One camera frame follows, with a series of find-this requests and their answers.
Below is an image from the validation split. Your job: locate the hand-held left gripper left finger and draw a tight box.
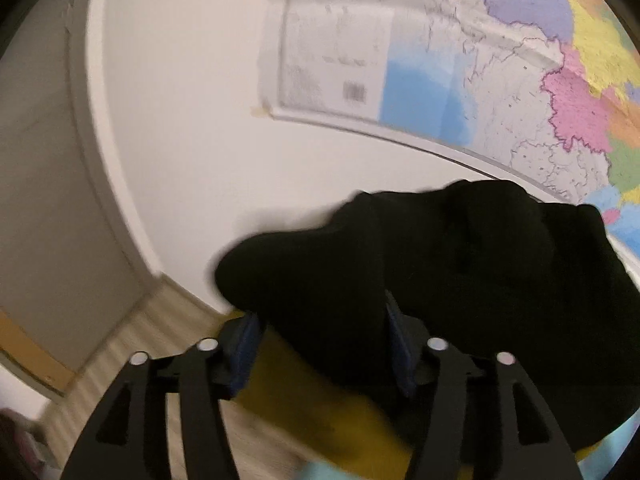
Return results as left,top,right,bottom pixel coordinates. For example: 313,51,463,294
62,311,262,480

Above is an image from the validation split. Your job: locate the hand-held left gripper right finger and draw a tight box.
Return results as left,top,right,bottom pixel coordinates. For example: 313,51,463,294
384,291,584,480

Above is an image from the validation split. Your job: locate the black buttoned coat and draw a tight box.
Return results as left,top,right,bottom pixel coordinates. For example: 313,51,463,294
214,178,640,453

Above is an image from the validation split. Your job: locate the mustard yellow garment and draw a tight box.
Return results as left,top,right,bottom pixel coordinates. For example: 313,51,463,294
234,332,476,480

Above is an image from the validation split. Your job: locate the teal grey patterned bedsheet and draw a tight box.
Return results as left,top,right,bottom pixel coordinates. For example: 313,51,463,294
295,430,626,480

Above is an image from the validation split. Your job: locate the grey door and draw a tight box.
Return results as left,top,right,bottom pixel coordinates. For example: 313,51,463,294
0,0,166,401

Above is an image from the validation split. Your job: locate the colourful wall map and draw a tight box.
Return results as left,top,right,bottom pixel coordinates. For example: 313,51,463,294
250,0,640,261

